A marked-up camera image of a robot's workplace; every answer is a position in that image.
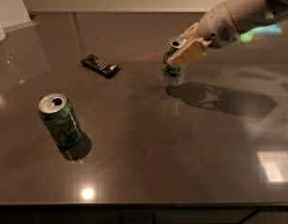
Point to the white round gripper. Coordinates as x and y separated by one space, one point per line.
215 24

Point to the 7up soda can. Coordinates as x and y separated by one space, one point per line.
171 74

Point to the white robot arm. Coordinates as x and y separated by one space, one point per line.
258 13

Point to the green soda can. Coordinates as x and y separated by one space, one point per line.
59 117

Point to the black chocolate bar wrapper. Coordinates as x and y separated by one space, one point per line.
100 65

